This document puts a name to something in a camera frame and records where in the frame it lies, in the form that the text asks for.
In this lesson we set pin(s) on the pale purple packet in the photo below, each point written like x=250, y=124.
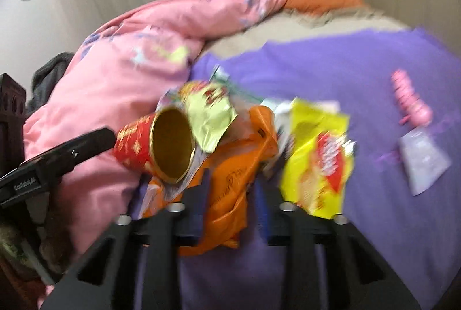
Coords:
x=423, y=160

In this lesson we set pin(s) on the pink patterned duvet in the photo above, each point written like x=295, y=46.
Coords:
x=117, y=76

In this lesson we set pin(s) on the orange plastic bag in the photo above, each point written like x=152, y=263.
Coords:
x=233, y=166

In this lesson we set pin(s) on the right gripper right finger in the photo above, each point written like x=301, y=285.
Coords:
x=267, y=199

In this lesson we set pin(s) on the red paper cup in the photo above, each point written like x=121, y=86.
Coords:
x=160, y=144

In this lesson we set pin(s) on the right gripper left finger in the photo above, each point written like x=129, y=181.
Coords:
x=195, y=199

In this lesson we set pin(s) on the purple blanket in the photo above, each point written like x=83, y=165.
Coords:
x=418, y=235

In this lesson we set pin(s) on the orange pillow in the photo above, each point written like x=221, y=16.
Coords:
x=320, y=7

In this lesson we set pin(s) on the beige bed sheet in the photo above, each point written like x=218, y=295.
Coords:
x=288, y=26

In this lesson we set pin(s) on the gold foil wrapper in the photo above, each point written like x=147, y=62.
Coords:
x=209, y=111

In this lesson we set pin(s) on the yellow wafer snack packet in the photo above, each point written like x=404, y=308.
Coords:
x=319, y=165

